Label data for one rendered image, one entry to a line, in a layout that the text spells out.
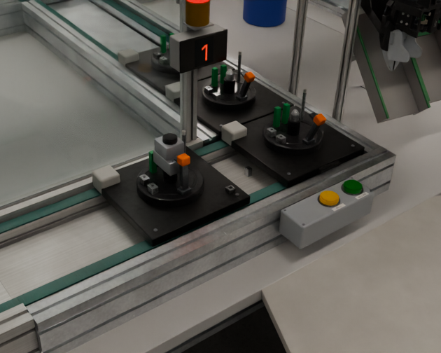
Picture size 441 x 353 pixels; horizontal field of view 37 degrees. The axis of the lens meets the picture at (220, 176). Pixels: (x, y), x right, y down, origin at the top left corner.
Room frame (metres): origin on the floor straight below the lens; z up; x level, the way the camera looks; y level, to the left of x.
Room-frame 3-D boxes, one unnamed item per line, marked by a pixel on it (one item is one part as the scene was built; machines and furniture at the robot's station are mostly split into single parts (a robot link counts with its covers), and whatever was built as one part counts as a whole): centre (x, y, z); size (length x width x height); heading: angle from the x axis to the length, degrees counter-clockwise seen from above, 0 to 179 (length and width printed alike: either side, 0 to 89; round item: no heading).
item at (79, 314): (1.04, -0.04, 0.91); 0.89 x 0.06 x 0.11; 128
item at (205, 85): (1.52, -0.01, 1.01); 0.24 x 0.24 x 0.13; 38
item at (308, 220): (1.11, -0.23, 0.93); 0.21 x 0.07 x 0.06; 128
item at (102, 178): (1.13, 0.24, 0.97); 0.05 x 0.05 x 0.04; 38
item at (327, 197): (1.11, -0.23, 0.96); 0.04 x 0.04 x 0.02
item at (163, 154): (1.12, 0.11, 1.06); 0.08 x 0.04 x 0.07; 38
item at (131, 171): (1.12, 0.10, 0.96); 0.24 x 0.24 x 0.02; 38
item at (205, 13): (1.30, 0.06, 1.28); 0.05 x 0.05 x 0.05
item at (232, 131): (1.32, -0.16, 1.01); 0.24 x 0.24 x 0.13; 38
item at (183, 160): (1.08, 0.08, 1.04); 0.04 x 0.02 x 0.08; 38
